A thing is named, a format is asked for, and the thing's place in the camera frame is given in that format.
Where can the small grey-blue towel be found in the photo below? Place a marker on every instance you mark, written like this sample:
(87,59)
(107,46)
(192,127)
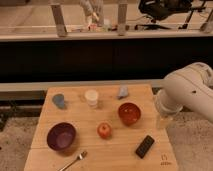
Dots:
(123,92)

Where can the black office chair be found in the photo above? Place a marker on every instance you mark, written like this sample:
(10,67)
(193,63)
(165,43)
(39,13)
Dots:
(158,10)

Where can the left grey frame post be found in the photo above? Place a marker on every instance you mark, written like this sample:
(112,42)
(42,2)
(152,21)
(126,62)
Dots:
(59,20)

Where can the red bowl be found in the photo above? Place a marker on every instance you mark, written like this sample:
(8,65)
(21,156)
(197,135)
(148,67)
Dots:
(129,113)

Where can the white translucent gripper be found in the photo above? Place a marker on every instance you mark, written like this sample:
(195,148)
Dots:
(162,122)

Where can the white cup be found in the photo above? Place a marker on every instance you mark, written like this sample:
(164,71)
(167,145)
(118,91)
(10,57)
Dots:
(91,97)

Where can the blue cup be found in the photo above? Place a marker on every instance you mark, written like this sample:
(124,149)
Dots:
(58,100)

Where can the black remote control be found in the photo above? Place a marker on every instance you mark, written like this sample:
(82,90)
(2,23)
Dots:
(144,146)

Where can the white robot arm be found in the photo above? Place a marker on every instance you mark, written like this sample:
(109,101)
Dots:
(187,87)

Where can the grey frame post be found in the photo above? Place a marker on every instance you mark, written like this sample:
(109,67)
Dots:
(122,11)
(59,20)

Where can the red apple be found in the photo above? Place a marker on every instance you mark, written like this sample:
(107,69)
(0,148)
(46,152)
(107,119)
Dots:
(104,130)

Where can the right grey frame post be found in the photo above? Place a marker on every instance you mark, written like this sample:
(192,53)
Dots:
(122,11)

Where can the purple bowl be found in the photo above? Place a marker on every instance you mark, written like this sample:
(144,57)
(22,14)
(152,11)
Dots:
(61,136)

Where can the silver fork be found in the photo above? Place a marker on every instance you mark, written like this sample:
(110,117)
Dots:
(81,156)

